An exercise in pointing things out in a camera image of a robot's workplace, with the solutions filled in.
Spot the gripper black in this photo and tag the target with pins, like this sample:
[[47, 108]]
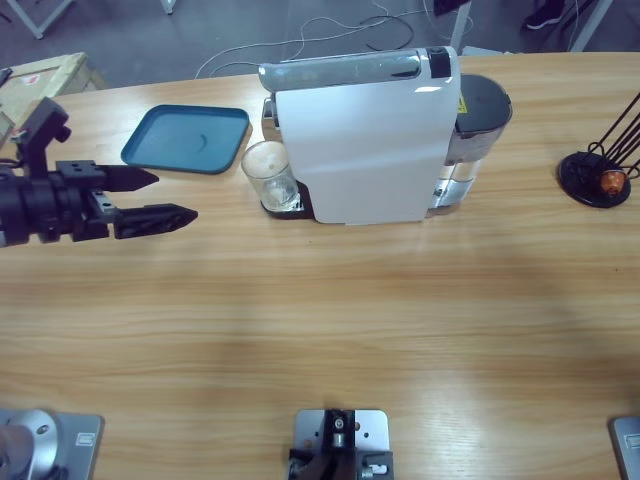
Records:
[[50, 205]]

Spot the white metal table frame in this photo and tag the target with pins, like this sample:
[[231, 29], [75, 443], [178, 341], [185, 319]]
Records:
[[37, 25]]

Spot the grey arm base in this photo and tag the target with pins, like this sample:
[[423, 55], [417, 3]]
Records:
[[627, 445], [75, 440]]

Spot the slanted white metal leg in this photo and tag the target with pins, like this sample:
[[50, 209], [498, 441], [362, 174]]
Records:
[[590, 25]]

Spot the wooden crate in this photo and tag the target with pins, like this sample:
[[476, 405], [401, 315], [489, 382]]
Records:
[[55, 72]]

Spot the short white metal leg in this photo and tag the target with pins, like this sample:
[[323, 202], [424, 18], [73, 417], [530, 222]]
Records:
[[169, 6]]

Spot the white capsule coffee machine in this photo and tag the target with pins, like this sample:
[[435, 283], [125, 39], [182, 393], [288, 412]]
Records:
[[360, 150]]

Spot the silver coffee machine lever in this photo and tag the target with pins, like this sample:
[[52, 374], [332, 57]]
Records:
[[340, 70]]

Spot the clear glass cup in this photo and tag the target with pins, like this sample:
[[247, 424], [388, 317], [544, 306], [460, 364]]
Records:
[[272, 180]]

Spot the clear water tank black lid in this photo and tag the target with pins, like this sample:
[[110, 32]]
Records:
[[482, 105]]

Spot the orange coffee capsule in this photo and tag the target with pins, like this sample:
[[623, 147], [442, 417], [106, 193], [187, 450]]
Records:
[[613, 182]]

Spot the wrist black camera bracket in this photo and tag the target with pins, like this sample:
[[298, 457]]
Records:
[[40, 130]]

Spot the black shoe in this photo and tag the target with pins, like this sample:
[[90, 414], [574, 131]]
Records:
[[542, 17]]

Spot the black capsule holder stand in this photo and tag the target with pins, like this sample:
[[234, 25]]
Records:
[[580, 175]]

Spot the teal plastic tray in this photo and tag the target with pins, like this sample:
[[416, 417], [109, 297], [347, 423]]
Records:
[[185, 135]]

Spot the white metal post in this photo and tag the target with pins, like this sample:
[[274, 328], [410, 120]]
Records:
[[459, 30]]

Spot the black drip tray silver grill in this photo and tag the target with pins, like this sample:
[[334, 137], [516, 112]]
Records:
[[306, 212]]

